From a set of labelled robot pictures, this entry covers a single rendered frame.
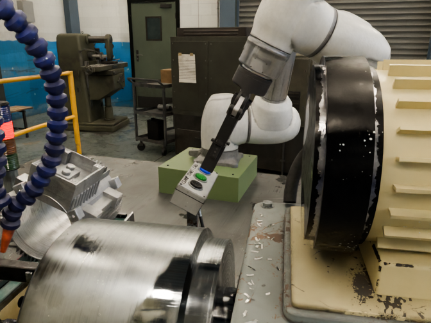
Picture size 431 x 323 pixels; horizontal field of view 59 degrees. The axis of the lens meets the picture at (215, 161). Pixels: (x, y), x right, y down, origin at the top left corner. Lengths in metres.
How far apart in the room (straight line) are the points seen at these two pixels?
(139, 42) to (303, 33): 7.47
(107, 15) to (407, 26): 5.53
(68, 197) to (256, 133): 0.90
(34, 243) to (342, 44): 0.76
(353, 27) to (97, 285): 0.63
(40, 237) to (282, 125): 0.96
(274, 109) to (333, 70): 1.16
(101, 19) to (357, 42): 8.00
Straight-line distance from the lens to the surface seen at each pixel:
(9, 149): 1.20
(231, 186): 1.42
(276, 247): 0.44
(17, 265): 0.73
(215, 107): 1.50
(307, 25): 0.75
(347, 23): 0.80
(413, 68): 0.36
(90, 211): 0.85
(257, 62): 0.75
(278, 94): 1.48
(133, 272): 0.42
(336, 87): 0.32
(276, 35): 0.74
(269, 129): 1.52
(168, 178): 1.51
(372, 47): 0.82
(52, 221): 1.02
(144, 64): 8.12
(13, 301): 0.88
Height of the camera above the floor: 1.38
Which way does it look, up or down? 18 degrees down
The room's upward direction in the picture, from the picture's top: straight up
